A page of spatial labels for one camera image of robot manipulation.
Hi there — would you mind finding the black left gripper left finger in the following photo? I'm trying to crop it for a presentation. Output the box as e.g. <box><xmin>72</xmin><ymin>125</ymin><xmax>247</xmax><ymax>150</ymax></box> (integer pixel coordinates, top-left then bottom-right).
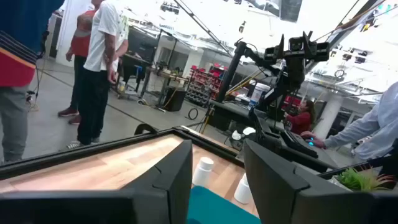
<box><xmin>0</xmin><ymin>139</ymin><xmax>194</xmax><ymax>224</ymax></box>

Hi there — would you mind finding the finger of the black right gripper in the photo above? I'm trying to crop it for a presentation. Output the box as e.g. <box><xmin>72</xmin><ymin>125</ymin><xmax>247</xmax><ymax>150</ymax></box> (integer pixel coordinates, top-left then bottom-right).
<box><xmin>273</xmin><ymin>34</ymin><xmax>286</xmax><ymax>58</ymax></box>
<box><xmin>302</xmin><ymin>30</ymin><xmax>318</xmax><ymax>55</ymax></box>

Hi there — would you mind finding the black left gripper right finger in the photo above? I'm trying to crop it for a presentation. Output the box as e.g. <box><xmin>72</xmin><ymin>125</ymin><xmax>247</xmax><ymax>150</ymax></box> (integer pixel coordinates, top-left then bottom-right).
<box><xmin>243</xmin><ymin>138</ymin><xmax>398</xmax><ymax>224</ymax></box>

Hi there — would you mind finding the white plastic pill bottle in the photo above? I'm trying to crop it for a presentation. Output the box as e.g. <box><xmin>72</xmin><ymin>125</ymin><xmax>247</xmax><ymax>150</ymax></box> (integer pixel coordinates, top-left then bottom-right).
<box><xmin>192</xmin><ymin>156</ymin><xmax>215</xmax><ymax>188</ymax></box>

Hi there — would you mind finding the teal plastic basket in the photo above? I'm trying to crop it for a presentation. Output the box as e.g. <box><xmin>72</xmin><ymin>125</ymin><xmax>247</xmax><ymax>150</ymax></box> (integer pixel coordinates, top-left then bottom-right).
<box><xmin>186</xmin><ymin>185</ymin><xmax>262</xmax><ymax>224</ymax></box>

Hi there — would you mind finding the white bucket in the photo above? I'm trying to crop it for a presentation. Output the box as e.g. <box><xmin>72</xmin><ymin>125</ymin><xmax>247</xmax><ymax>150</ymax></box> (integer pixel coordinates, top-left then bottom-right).
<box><xmin>250</xmin><ymin>82</ymin><xmax>271</xmax><ymax>102</ymax></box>

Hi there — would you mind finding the black keyboard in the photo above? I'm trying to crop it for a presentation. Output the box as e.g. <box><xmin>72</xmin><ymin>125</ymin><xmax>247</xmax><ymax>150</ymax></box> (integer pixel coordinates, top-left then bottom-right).
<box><xmin>279</xmin><ymin>129</ymin><xmax>320</xmax><ymax>159</ymax></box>

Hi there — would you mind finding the black stand pole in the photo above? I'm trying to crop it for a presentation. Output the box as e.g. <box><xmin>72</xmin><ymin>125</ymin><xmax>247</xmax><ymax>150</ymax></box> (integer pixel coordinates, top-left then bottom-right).
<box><xmin>216</xmin><ymin>40</ymin><xmax>248</xmax><ymax>103</ymax></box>

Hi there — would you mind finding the person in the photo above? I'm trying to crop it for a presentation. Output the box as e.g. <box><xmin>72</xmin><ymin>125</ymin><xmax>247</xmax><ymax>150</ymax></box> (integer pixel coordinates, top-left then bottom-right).
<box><xmin>0</xmin><ymin>0</ymin><xmax>65</xmax><ymax>165</ymax></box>
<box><xmin>300</xmin><ymin>81</ymin><xmax>398</xmax><ymax>162</ymax></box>
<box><xmin>57</xmin><ymin>0</ymin><xmax>103</xmax><ymax>126</ymax></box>
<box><xmin>66</xmin><ymin>0</ymin><xmax>130</xmax><ymax>150</ymax></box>
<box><xmin>284</xmin><ymin>99</ymin><xmax>317</xmax><ymax>136</ymax></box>

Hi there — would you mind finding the potted green plant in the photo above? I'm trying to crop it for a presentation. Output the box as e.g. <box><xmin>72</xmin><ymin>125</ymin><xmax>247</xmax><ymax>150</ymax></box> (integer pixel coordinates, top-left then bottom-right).
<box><xmin>329</xmin><ymin>166</ymin><xmax>397</xmax><ymax>192</ymax></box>

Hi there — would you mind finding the black desk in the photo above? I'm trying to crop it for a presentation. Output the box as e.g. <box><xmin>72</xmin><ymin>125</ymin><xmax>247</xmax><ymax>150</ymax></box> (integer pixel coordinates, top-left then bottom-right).
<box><xmin>208</xmin><ymin>99</ymin><xmax>340</xmax><ymax>174</ymax></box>

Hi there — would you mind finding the red parts bin rack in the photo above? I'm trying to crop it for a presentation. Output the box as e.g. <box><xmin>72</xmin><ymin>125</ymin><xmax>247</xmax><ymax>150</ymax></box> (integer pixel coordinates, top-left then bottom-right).
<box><xmin>186</xmin><ymin>64</ymin><xmax>225</xmax><ymax>108</ymax></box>

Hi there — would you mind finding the black bin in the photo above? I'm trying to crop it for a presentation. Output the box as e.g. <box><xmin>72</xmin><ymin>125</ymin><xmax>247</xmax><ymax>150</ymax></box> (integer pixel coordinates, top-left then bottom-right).
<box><xmin>163</xmin><ymin>86</ymin><xmax>187</xmax><ymax>112</ymax></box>

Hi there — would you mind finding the black aluminium table frame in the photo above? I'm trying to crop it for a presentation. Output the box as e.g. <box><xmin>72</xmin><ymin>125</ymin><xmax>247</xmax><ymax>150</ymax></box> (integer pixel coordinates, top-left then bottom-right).
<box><xmin>0</xmin><ymin>125</ymin><xmax>386</xmax><ymax>181</ymax></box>

